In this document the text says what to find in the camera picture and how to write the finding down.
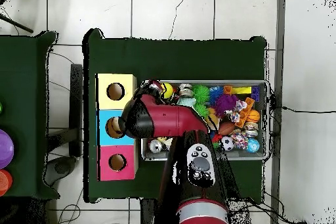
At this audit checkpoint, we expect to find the purple spiky ball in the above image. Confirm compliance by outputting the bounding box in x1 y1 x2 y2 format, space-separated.
215 93 238 114

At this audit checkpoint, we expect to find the wooden box with three holes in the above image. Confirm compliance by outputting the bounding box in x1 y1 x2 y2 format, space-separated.
96 73 139 182

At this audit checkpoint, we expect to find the clear shallow mesh bin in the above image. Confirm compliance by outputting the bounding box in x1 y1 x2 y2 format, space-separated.
140 80 272 162

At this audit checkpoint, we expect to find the yellow tennis ball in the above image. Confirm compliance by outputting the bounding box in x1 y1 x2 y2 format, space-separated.
161 83 175 99

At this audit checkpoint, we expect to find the crushed silver can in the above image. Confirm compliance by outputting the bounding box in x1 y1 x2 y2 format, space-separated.
178 83 194 98

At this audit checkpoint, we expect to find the green spiky ball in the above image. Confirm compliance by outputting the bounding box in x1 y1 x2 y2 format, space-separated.
192 84 211 103

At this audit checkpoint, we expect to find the red soda can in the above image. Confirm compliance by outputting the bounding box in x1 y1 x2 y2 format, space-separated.
148 139 164 154

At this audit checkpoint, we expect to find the black side stand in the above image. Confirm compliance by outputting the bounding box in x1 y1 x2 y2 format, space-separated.
47 63 85 156

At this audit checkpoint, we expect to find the small soccer ball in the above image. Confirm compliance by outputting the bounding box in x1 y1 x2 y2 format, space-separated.
219 136 236 152

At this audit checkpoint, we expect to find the small orange basketball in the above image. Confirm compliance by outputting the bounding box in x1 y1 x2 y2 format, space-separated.
246 108 262 123

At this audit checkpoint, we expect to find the dark green side table cloth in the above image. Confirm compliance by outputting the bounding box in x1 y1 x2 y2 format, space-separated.
0 32 58 198

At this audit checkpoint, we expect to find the purple disc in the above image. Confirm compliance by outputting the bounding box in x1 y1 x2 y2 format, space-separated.
0 129 15 169

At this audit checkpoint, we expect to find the red disc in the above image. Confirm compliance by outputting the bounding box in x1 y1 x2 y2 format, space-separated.
0 169 13 196

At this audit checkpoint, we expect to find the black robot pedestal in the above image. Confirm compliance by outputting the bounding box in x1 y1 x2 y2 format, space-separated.
140 197 163 224

